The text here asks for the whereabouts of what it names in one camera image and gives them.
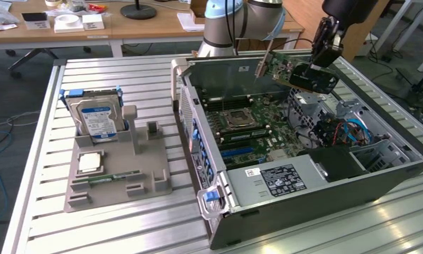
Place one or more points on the clear plastic bag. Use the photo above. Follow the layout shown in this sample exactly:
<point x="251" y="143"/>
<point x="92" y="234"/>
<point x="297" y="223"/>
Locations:
<point x="0" y="16"/>

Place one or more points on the flat white box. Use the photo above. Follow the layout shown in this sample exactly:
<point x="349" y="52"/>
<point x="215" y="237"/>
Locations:
<point x="68" y="29"/>

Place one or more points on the CPU socket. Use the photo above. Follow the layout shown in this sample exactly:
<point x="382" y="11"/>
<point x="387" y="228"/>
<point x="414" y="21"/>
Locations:
<point x="237" y="117"/>

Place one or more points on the black graphics card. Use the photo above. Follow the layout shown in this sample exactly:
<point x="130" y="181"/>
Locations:
<point x="282" y="68"/>

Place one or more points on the green motherboard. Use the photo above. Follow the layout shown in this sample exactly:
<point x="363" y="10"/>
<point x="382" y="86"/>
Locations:
<point x="267" y="127"/>

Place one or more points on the black chair base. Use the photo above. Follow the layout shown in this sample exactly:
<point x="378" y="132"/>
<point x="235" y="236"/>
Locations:
<point x="24" y="56"/>

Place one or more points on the white barcode sticker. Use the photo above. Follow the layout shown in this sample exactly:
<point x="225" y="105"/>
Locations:
<point x="253" y="172"/>

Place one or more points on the white card with red print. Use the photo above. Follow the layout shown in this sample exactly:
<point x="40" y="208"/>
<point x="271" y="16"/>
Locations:
<point x="2" y="27"/>

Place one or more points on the brown cardboard box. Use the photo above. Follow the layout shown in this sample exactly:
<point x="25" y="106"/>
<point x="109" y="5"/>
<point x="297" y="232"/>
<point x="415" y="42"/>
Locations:
<point x="197" y="8"/>

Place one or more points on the white tape roll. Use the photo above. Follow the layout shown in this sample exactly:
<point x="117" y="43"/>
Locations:
<point x="65" y="19"/>

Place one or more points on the white table frame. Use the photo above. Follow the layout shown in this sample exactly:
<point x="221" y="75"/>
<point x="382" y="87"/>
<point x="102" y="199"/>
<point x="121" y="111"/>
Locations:
<point x="408" y="21"/>

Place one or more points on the grey parts rack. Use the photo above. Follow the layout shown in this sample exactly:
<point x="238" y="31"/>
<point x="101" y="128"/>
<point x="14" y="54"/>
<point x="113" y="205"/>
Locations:
<point x="120" y="164"/>

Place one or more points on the silver disk bay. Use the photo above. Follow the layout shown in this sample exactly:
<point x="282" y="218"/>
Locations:
<point x="380" y="156"/>

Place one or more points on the beige tape roll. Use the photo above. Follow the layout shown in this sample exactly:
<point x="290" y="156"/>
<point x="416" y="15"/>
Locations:
<point x="52" y="2"/>

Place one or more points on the blue case latch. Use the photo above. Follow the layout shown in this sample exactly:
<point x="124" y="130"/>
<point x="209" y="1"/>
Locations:
<point x="210" y="197"/>

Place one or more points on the white box with black lid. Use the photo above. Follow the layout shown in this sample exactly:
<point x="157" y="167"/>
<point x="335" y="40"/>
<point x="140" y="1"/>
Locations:
<point x="36" y="21"/>

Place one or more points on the silver chipset heatsink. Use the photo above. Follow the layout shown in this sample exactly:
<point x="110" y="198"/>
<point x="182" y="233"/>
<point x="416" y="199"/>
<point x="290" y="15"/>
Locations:
<point x="277" y="154"/>

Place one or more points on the black round lamp base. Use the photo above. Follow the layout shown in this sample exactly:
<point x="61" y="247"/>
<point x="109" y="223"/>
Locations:
<point x="137" y="12"/>

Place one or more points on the open black PC case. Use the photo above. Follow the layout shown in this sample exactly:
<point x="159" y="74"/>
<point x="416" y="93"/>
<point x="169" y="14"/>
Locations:
<point x="303" y="211"/>

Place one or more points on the perforated metal cage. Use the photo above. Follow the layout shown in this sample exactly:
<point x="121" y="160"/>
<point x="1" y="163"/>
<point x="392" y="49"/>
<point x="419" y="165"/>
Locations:
<point x="310" y="111"/>

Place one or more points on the small white case sticker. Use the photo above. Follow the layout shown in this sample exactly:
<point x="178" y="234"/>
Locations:
<point x="243" y="68"/>

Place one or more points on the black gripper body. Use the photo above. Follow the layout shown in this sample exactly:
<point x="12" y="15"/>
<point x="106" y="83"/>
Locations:
<point x="349" y="10"/>

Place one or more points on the silver disk bracket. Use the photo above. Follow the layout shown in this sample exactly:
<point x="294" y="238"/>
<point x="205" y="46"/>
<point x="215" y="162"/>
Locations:
<point x="353" y="111"/>

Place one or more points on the plain white box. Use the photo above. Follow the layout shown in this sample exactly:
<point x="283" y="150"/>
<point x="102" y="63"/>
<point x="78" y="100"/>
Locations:
<point x="92" y="22"/>

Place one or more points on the wooden desk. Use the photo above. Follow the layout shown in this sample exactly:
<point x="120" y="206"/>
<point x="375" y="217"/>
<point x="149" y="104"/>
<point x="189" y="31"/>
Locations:
<point x="21" y="35"/>

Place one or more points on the blue expansion slot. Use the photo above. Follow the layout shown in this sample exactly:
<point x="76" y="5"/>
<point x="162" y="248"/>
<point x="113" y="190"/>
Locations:
<point x="237" y="151"/>

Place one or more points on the white paper stack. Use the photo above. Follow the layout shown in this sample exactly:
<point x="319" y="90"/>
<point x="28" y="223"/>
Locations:
<point x="186" y="23"/>

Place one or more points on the red and white packet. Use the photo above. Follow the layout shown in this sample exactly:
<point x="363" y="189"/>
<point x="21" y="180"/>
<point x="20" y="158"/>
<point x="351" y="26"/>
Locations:
<point x="96" y="8"/>

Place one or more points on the grey power supply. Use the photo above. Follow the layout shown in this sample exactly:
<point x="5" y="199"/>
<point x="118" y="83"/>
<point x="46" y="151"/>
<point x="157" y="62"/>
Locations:
<point x="243" y="190"/>

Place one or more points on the black rating label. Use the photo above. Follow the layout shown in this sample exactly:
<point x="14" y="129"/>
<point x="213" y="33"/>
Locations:
<point x="282" y="180"/>

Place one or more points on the hard disk with blue carrier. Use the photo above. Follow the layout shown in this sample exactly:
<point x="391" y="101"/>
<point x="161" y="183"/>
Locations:
<point x="94" y="119"/>

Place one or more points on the black tripod stand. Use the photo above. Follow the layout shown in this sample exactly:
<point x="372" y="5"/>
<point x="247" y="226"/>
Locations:
<point x="420" y="79"/>

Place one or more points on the green RAM stick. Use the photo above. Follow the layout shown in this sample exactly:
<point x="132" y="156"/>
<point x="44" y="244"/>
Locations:
<point x="105" y="177"/>

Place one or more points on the silver CPU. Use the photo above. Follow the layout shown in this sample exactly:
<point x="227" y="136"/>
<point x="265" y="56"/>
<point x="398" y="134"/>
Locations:
<point x="89" y="162"/>

